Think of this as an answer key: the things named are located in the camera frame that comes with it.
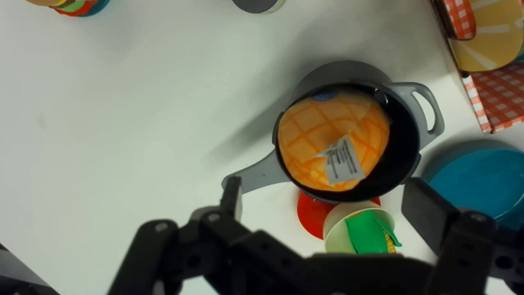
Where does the orange plush vegetable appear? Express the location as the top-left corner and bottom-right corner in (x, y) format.
(275, 89), (393, 193)

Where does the round yellow toy slice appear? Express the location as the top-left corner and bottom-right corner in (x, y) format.
(448, 0), (524, 75)

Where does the green white toy food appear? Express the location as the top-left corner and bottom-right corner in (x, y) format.
(322, 199), (404, 257)

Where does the blue bowl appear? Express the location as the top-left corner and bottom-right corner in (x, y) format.
(419, 137), (524, 232)

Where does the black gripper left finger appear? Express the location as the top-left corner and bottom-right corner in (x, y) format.
(219, 173), (244, 221)

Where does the small red plate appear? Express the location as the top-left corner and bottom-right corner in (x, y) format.
(296, 189), (383, 240)

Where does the toy hamburger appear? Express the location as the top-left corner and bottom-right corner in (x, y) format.
(24, 0), (90, 14)

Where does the dark grey toy pot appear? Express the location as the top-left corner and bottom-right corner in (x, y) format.
(219, 58), (447, 204)

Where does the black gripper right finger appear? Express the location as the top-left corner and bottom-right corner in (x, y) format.
(401, 175), (460, 255)

